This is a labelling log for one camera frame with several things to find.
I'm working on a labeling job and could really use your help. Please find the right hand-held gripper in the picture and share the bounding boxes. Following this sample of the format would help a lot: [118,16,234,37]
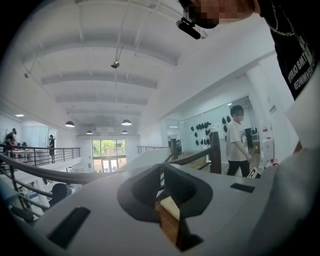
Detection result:
[246,167,262,180]

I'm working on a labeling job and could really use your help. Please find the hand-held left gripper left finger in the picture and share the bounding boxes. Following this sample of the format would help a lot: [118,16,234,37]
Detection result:
[116,163,162,224]

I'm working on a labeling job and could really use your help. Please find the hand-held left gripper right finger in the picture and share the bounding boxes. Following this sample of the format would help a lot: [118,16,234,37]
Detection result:
[163,164,214,219]

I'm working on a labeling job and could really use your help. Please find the white kiosk cabinet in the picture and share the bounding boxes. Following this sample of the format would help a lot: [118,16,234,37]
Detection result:
[259,119,280,169]

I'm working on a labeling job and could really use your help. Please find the short dark railing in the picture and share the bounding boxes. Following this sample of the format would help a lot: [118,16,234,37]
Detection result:
[136,145,171,155]

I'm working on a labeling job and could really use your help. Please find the glass entrance doors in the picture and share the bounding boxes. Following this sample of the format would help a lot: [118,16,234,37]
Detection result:
[91,139,127,174]

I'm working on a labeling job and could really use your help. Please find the black office chair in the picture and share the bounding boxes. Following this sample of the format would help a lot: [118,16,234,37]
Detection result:
[48,182,73,207]

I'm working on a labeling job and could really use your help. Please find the dark balcony railing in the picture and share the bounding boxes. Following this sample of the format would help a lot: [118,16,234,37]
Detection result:
[0,143,81,167]

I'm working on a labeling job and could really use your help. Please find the dark stair railing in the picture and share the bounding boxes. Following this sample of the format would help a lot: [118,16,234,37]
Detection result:
[0,146,218,226]

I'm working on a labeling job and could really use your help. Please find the person's black printed t-shirt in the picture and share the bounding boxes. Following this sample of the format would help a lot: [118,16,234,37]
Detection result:
[257,0,320,101]

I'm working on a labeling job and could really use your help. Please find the dark wooden post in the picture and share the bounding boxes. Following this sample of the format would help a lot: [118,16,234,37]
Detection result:
[211,130,223,174]

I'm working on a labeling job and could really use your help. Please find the group of black wall hats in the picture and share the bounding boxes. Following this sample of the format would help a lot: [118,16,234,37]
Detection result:
[190,114,232,147]

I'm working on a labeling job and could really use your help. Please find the silver chain necklace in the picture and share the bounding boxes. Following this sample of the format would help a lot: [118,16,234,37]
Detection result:
[268,2,297,37]

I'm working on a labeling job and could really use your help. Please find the black head-worn camera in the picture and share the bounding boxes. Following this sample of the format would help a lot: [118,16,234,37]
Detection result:
[175,16,208,40]

